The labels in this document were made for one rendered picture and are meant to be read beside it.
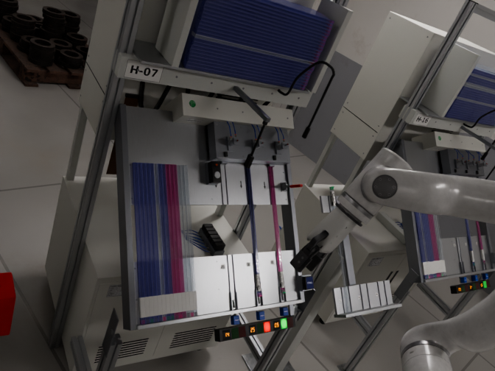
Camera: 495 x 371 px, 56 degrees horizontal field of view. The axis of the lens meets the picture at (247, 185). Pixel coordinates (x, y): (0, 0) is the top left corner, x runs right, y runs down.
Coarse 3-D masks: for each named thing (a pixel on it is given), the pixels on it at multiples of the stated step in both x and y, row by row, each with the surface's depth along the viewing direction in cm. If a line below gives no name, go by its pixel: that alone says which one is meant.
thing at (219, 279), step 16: (208, 256) 160; (224, 256) 163; (240, 256) 167; (272, 256) 175; (288, 256) 180; (208, 272) 158; (224, 272) 162; (240, 272) 166; (272, 272) 174; (288, 272) 178; (208, 288) 157; (224, 288) 161; (240, 288) 165; (272, 288) 172; (288, 288) 177; (208, 304) 156; (224, 304) 160; (240, 304) 163; (256, 304) 167
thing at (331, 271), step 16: (336, 256) 199; (320, 272) 207; (336, 272) 201; (320, 288) 207; (320, 304) 212; (304, 320) 215; (288, 336) 224; (288, 352) 226; (272, 368) 234; (288, 368) 242
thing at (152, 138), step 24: (144, 120) 155; (168, 120) 160; (144, 144) 153; (168, 144) 159; (192, 144) 164; (192, 168) 162; (240, 168) 174; (264, 168) 181; (192, 192) 161; (216, 192) 166; (240, 192) 172; (264, 192) 179
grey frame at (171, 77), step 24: (144, 0) 135; (336, 0) 169; (120, 48) 140; (120, 72) 141; (168, 72) 149; (120, 96) 149; (264, 96) 173; (288, 96) 178; (96, 144) 156; (96, 168) 162; (96, 192) 167; (240, 216) 216; (72, 240) 178; (240, 240) 222; (72, 264) 182; (72, 288) 189; (288, 312) 187; (120, 336) 145; (264, 360) 198
